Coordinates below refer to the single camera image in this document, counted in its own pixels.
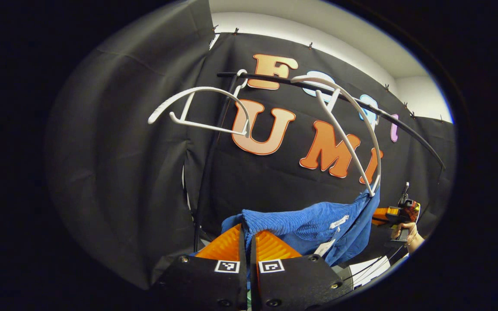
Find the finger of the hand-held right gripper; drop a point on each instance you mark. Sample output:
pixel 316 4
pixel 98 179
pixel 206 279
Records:
pixel 383 216

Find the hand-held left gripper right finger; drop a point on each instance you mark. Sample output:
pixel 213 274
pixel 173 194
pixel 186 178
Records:
pixel 296 285

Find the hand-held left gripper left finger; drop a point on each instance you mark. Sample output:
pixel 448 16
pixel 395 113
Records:
pixel 201 285

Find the white clothes hanger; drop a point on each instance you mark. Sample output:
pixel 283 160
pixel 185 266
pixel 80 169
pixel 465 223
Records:
pixel 318 80
pixel 201 88

